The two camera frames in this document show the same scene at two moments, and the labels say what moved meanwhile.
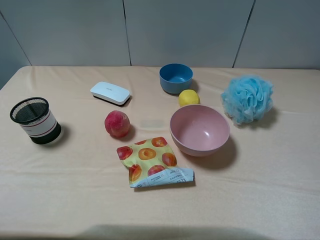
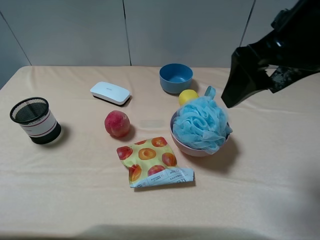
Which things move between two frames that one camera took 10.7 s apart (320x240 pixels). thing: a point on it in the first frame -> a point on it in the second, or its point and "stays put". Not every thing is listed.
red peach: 117,123 stays put
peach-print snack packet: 152,162 stays put
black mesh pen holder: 34,115 stays put
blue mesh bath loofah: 247,99 -> 203,122
